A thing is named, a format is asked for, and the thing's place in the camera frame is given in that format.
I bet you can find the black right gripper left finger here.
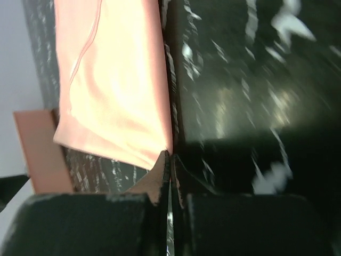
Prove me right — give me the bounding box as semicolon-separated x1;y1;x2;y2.
1;151;170;255

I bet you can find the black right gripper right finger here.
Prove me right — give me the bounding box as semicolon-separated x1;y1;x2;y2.
171;156;335;255

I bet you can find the pink satin napkin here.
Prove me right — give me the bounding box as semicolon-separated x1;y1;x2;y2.
54;1;173;169

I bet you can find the pink compartment tray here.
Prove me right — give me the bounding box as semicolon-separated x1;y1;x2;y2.
13;110;74;194

